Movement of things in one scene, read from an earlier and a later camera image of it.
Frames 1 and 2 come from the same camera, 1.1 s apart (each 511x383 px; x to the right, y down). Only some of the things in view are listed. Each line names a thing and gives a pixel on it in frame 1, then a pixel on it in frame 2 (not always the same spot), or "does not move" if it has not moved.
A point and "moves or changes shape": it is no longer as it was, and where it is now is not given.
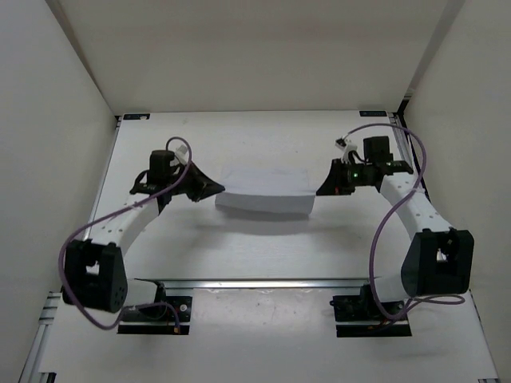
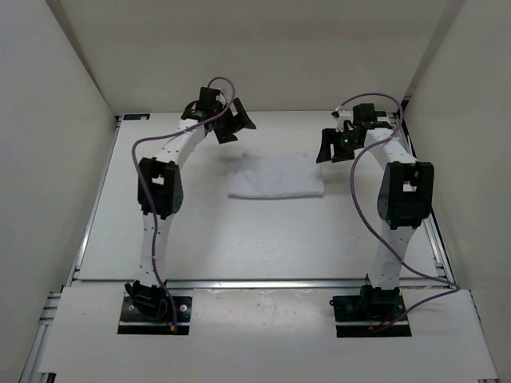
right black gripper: x=334 y=183 -> x=329 y=136
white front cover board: x=271 y=335 does not move
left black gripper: x=203 y=187 -> x=235 y=123
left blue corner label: x=136 y=116 does not move
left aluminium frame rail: x=101 y=178 does not move
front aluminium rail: x=261 y=282 does not move
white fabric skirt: x=267 y=187 moves or changes shape
